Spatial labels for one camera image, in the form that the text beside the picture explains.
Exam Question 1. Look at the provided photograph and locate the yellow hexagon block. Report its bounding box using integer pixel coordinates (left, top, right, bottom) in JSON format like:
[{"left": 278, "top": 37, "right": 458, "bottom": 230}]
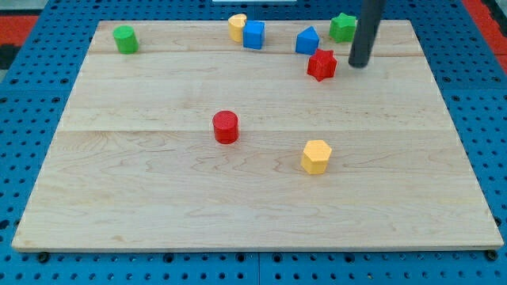
[{"left": 300, "top": 140, "right": 332, "bottom": 175}]

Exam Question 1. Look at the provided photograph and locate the red cylinder block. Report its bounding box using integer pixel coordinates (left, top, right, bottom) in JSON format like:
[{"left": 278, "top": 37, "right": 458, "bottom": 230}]
[{"left": 212, "top": 110, "right": 239, "bottom": 144}]

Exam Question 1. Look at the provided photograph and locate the light wooden board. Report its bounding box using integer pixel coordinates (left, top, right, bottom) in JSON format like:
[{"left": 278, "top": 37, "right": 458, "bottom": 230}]
[{"left": 12, "top": 20, "right": 504, "bottom": 253}]

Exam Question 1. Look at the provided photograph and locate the red star block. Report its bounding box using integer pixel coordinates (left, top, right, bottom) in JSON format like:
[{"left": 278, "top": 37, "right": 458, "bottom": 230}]
[{"left": 307, "top": 48, "right": 337, "bottom": 82}]

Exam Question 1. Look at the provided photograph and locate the blue cube block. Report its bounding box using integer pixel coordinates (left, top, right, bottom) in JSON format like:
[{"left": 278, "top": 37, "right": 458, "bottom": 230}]
[{"left": 242, "top": 20, "right": 265, "bottom": 50}]

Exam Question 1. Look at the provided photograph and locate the blue triangle block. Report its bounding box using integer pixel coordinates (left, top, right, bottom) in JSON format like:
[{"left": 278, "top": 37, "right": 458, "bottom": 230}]
[{"left": 295, "top": 26, "right": 320, "bottom": 55}]

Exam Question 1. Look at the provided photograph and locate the yellow heart block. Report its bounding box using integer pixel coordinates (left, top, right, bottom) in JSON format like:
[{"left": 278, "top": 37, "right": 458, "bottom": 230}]
[{"left": 227, "top": 13, "right": 247, "bottom": 44}]

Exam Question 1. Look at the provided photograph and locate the green star block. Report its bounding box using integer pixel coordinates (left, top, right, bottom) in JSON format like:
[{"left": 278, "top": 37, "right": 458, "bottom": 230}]
[{"left": 329, "top": 13, "right": 356, "bottom": 43}]

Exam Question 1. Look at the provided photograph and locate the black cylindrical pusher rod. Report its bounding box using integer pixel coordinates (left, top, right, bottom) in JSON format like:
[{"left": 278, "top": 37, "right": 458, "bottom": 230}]
[{"left": 348, "top": 0, "right": 387, "bottom": 68}]

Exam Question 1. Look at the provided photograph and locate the green cylinder block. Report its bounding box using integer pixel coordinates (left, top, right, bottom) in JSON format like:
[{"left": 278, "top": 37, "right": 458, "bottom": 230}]
[{"left": 112, "top": 25, "right": 139, "bottom": 55}]

